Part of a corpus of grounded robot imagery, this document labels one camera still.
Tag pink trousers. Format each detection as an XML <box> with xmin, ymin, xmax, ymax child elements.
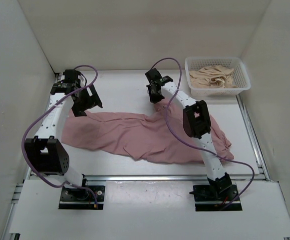
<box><xmin>61</xmin><ymin>97</ymin><xmax>235</xmax><ymax>165</ymax></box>

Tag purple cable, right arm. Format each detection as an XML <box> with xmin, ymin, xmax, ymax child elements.
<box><xmin>150</xmin><ymin>57</ymin><xmax>256</xmax><ymax>205</ymax></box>

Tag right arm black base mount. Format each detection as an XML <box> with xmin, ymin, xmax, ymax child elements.
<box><xmin>189</xmin><ymin>184</ymin><xmax>243</xmax><ymax>212</ymax></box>

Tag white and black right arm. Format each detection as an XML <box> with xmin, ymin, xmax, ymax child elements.
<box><xmin>147</xmin><ymin>76</ymin><xmax>233</xmax><ymax>200</ymax></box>

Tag white perforated plastic basket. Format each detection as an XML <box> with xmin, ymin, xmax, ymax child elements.
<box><xmin>185</xmin><ymin>57</ymin><xmax>251</xmax><ymax>97</ymax></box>

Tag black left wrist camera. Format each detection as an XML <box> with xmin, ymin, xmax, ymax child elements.
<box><xmin>61</xmin><ymin>69</ymin><xmax>84</xmax><ymax>83</ymax></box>

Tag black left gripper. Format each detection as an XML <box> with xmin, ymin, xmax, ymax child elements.
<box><xmin>72</xmin><ymin>84</ymin><xmax>102</xmax><ymax>117</ymax></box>

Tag beige trousers in basket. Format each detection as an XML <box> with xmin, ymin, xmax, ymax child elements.
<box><xmin>189</xmin><ymin>65</ymin><xmax>237</xmax><ymax>89</ymax></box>

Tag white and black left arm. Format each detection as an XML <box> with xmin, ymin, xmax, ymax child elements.
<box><xmin>21</xmin><ymin>79</ymin><xmax>102</xmax><ymax>200</ymax></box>

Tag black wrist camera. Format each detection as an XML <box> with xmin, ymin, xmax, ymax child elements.
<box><xmin>145</xmin><ymin>68</ymin><xmax>173</xmax><ymax>86</ymax></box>
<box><xmin>61</xmin><ymin>69</ymin><xmax>84</xmax><ymax>83</ymax></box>

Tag aluminium frame rail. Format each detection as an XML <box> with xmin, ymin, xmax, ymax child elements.
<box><xmin>0</xmin><ymin>72</ymin><xmax>60</xmax><ymax>240</ymax></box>

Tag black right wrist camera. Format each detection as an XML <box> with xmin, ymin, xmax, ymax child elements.
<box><xmin>145</xmin><ymin>68</ymin><xmax>173</xmax><ymax>86</ymax></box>

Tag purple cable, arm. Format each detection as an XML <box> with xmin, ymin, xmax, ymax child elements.
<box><xmin>22</xmin><ymin>64</ymin><xmax>99</xmax><ymax>188</ymax></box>
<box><xmin>150</xmin><ymin>57</ymin><xmax>256</xmax><ymax>205</ymax></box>

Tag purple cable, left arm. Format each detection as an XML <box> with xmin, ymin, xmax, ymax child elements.
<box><xmin>22</xmin><ymin>64</ymin><xmax>99</xmax><ymax>188</ymax></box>

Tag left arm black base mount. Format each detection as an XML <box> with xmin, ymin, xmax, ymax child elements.
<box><xmin>58</xmin><ymin>184</ymin><xmax>105</xmax><ymax>210</ymax></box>

